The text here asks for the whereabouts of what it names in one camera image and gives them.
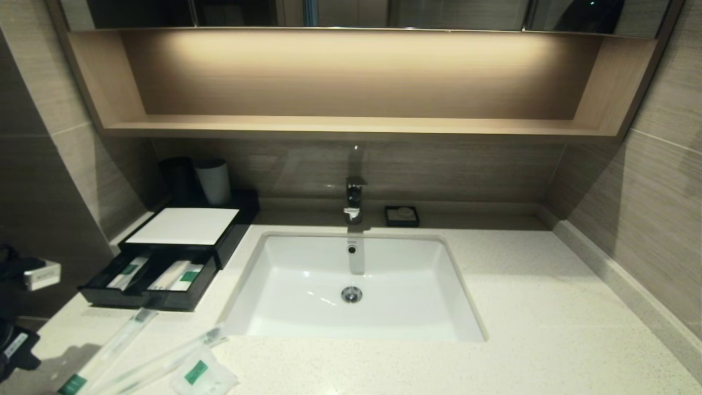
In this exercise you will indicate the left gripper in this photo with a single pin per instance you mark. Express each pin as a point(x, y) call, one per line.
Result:
point(11, 359)

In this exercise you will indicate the grey plastic cup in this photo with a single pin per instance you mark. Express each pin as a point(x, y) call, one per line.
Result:
point(215, 184)

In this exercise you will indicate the black amenity drawer box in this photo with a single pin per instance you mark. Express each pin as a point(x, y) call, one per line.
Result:
point(241, 219)

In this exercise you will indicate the wrapped toothbrush green label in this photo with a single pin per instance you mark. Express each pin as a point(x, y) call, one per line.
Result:
point(109, 345)

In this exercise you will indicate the narrow white packet green label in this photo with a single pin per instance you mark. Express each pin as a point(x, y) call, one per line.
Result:
point(130, 270)

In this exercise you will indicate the plain white long packet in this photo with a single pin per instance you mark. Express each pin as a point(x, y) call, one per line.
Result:
point(167, 276)

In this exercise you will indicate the small sachet green label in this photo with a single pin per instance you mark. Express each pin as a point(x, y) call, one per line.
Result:
point(197, 372)

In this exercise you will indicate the flat white packet green label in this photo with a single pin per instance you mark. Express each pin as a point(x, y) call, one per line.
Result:
point(190, 276)

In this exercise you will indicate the wrapped toothbrush clear sleeve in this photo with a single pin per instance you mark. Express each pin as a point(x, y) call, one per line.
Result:
point(211, 336)

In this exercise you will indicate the black cup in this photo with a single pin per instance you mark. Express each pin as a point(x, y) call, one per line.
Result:
point(176, 175)

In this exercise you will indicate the chrome sink drain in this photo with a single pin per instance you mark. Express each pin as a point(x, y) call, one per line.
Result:
point(351, 294)

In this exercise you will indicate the chrome faucet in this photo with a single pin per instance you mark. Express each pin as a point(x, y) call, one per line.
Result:
point(355, 197)

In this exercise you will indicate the white sink basin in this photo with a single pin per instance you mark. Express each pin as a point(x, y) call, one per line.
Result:
point(406, 296)

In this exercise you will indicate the black soap dish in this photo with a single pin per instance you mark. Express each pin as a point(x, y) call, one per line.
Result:
point(390, 219)

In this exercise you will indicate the round soap bar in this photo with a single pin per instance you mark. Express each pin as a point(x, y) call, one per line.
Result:
point(405, 212)

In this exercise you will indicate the mirror cabinet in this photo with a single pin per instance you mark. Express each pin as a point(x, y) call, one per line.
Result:
point(439, 13)

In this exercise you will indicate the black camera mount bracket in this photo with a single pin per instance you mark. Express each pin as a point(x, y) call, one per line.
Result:
point(13, 262)

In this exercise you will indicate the wooden wall shelf niche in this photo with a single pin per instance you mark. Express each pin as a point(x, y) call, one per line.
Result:
point(356, 126)

